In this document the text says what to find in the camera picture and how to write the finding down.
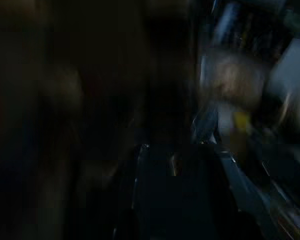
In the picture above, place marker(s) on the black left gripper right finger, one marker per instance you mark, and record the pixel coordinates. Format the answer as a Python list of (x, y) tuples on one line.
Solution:
[(250, 226)]

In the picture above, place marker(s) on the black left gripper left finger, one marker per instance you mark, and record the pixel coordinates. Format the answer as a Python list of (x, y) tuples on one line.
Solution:
[(126, 226)]

